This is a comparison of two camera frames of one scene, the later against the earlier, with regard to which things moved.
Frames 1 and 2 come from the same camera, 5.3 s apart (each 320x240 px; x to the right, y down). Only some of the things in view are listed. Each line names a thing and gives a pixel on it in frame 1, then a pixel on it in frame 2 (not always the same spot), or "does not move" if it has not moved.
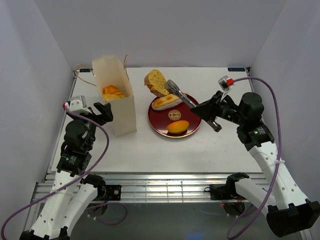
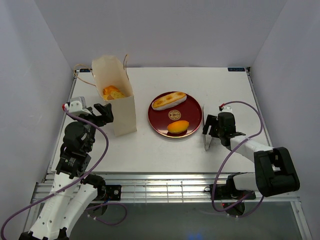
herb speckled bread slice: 156,82 → 116,94
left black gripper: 106,115 does not move
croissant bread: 110,92 does not move
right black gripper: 209,109 → 211,120
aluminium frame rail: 153,187 does not move
